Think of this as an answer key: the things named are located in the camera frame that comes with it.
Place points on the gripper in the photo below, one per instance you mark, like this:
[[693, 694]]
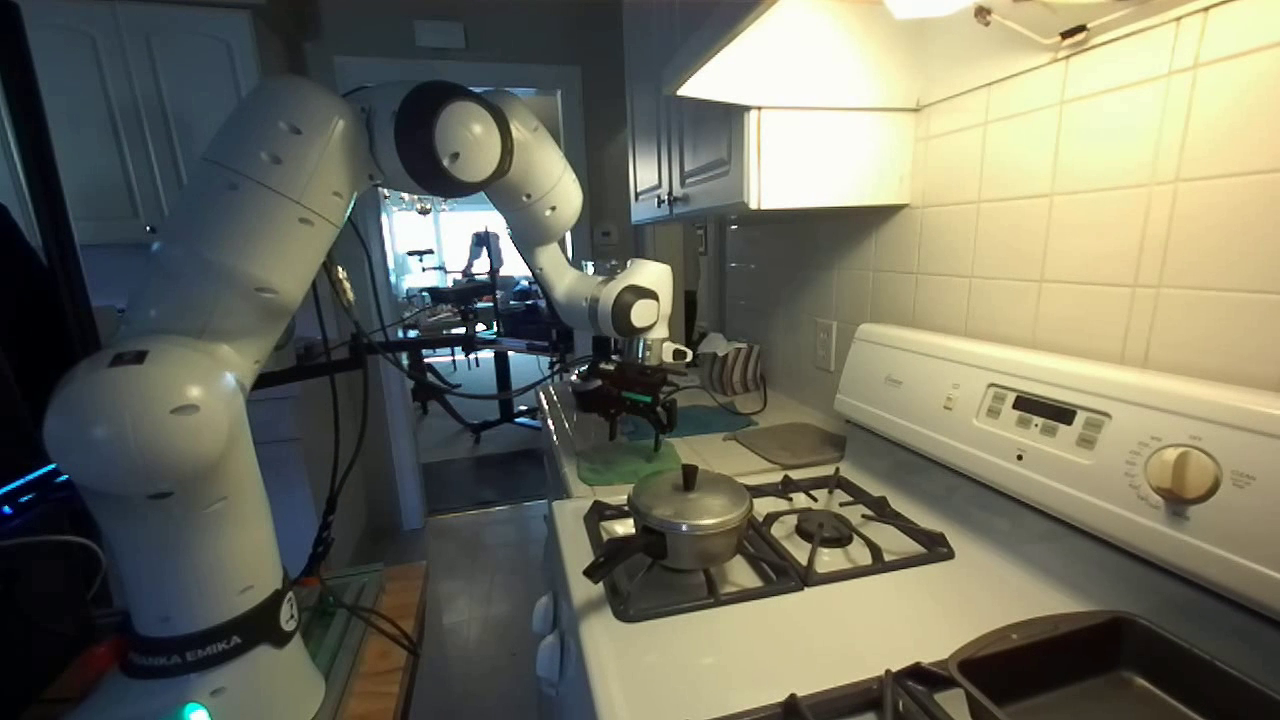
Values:
[[632, 383]]

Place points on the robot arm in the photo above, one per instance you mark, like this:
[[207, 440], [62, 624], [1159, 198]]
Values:
[[190, 420]]

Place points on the green cloth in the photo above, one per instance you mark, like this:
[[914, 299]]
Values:
[[625, 465]]

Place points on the teal cloth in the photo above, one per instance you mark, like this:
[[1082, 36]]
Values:
[[705, 420]]

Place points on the steel pot lid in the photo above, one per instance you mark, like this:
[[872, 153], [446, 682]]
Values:
[[690, 500]]

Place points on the grey pot holder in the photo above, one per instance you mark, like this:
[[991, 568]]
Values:
[[790, 444]]

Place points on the striped oven mitt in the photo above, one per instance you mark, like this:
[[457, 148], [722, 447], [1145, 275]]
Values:
[[735, 368]]

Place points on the black burner grate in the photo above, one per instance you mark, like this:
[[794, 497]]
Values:
[[880, 695], [850, 530], [690, 595]]

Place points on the white stove knob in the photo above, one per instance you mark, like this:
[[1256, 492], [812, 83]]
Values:
[[544, 613], [549, 662]]

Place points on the range hood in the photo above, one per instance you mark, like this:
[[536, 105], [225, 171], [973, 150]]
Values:
[[800, 60]]

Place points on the white gas stove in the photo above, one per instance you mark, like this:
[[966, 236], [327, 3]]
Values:
[[1000, 590]]

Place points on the dark baking pan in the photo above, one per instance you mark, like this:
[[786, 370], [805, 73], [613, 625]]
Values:
[[1100, 670]]

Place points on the beige round stove knob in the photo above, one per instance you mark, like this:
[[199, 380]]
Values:
[[1183, 473]]

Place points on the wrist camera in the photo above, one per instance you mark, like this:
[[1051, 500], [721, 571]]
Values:
[[588, 384]]

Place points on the wall socket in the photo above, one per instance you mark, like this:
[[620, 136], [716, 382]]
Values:
[[825, 345]]

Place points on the grey wall cabinet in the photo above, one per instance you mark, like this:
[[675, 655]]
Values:
[[690, 150]]

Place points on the white wall cabinet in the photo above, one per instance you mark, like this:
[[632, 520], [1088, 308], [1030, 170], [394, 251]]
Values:
[[140, 110]]

